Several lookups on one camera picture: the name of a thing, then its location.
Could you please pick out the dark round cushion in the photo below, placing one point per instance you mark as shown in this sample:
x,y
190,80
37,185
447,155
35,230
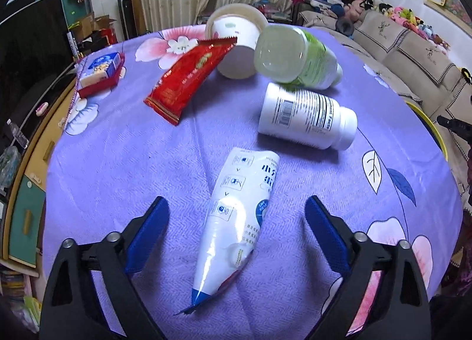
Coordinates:
x,y
346,26

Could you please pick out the blue star print cushion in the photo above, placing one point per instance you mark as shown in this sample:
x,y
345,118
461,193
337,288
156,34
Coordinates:
x,y
322,0

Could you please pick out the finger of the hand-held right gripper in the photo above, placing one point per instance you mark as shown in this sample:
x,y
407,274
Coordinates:
x,y
455,126

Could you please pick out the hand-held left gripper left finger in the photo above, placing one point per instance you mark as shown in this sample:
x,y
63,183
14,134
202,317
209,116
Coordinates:
x,y
147,233

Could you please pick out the row of books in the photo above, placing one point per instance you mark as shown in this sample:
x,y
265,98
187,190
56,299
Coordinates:
x,y
18,299

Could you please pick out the white blue refill pouch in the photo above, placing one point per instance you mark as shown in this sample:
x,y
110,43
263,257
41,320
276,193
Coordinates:
x,y
236,214

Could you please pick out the clear water bottle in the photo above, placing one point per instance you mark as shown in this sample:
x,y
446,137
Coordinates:
x,y
17,133

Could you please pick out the teal wooden television stand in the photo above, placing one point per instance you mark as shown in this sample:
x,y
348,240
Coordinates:
x,y
25,196

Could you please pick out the small blue box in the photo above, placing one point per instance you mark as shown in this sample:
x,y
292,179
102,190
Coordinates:
x,y
99,65

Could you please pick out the green label plastic bottle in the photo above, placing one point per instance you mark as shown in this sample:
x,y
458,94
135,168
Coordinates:
x,y
291,56

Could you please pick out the pile of plush toys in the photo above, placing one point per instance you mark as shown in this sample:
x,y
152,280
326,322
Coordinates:
x,y
405,17

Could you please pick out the red snack packet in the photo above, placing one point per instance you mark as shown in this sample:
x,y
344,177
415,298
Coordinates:
x,y
184,78

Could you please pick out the black tower fan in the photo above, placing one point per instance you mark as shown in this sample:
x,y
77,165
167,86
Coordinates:
x,y
124,11

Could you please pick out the yellow black plush toy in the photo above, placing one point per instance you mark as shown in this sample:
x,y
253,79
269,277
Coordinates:
x,y
466,75

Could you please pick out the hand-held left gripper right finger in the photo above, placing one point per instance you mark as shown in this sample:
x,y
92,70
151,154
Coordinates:
x,y
328,236

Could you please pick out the yellow rimmed trash bin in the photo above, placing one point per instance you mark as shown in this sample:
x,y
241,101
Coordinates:
x,y
442,148

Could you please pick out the small pink object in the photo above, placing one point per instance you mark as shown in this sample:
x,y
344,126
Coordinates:
x,y
42,108

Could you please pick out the purple floral tablecloth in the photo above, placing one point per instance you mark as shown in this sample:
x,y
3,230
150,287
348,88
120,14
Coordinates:
x,y
147,163

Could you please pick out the red tray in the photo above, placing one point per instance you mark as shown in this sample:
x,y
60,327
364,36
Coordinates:
x,y
99,87

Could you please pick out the white paper cup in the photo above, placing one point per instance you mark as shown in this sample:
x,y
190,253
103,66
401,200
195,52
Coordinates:
x,y
236,30

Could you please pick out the beige sofa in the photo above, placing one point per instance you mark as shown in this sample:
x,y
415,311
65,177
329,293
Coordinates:
x,y
405,48

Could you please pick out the open cardboard box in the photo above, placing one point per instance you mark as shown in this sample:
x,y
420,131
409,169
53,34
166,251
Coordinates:
x,y
94,28

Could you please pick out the glass table with books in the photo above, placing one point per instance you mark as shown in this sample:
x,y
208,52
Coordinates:
x,y
274,11

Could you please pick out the white pill bottle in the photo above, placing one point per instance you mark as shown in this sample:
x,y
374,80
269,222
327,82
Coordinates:
x,y
302,115

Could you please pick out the large flat television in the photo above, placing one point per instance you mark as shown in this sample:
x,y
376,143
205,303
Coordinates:
x,y
29,67

